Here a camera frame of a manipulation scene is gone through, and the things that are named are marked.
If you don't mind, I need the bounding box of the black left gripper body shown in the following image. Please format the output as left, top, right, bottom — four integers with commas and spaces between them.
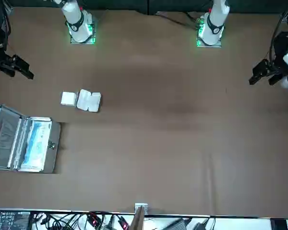
270, 32, 288, 75

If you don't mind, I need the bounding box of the white triangular bandage pack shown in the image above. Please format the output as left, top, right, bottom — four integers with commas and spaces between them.
60, 91, 78, 107

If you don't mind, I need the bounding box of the aluminium medical kit case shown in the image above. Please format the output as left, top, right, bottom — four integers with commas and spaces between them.
0, 103, 62, 174

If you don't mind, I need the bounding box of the white clamshell medicine box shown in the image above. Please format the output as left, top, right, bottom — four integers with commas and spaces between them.
76, 89, 102, 113

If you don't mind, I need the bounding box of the blue white sealed packet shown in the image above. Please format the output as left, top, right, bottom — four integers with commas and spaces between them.
19, 117, 53, 172

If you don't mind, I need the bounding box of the black labelled power adapter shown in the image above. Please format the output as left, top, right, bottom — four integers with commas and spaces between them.
0, 210, 31, 230

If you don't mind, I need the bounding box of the small black power adapter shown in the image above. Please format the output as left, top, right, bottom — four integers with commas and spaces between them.
194, 220, 210, 230

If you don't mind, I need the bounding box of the black module with red light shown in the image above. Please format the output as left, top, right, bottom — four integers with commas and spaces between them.
117, 215, 131, 230
85, 212, 103, 228

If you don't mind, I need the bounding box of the grey power adapter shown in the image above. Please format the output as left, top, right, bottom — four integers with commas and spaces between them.
162, 217, 191, 230

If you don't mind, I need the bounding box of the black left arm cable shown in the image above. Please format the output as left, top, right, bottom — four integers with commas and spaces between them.
268, 0, 288, 65

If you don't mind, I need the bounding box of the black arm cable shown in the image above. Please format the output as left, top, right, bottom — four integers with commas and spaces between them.
1, 4, 14, 52
268, 0, 288, 65

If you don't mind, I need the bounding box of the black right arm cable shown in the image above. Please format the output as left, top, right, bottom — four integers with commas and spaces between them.
1, 4, 14, 52

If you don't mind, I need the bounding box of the silver aluminium frame profile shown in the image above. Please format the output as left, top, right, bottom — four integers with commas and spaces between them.
280, 3, 288, 23

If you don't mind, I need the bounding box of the black floor cable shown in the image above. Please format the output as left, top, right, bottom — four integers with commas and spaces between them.
156, 11, 200, 31

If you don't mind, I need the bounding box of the black cable tangle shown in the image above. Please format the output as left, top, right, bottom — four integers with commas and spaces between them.
31, 210, 135, 230

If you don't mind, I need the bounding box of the silver camera post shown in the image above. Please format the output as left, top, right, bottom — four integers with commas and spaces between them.
130, 203, 149, 230

